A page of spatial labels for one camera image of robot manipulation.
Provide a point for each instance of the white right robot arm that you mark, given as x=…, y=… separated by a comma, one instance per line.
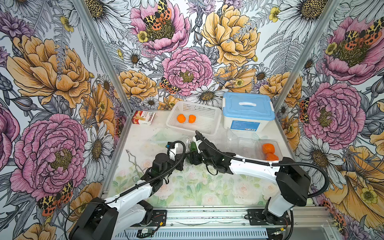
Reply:
x=292, y=181

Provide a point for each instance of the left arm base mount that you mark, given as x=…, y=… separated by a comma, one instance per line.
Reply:
x=153, y=218

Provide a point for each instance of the red and white carton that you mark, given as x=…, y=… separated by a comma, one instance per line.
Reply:
x=143, y=118

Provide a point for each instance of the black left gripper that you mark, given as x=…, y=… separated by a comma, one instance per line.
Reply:
x=178, y=157

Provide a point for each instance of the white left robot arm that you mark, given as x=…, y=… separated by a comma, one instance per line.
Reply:
x=102, y=219

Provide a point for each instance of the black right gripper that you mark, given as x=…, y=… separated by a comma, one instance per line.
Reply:
x=194, y=158

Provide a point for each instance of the green toy fruit right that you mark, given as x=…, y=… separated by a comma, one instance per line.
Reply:
x=193, y=147

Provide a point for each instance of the orange toy fruit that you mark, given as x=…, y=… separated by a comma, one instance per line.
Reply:
x=268, y=148
x=192, y=119
x=181, y=118
x=271, y=157

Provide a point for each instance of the metal tongs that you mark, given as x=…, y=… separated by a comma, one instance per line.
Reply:
x=132, y=159

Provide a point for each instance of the aluminium front rail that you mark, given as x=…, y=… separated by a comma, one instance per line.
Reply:
x=235, y=223

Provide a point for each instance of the white perforated plastic basket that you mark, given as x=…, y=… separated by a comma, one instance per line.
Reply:
x=188, y=117

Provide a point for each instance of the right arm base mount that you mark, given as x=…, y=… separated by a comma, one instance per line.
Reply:
x=262, y=217

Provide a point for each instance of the blue lidded storage box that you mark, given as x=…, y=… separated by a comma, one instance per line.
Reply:
x=247, y=112

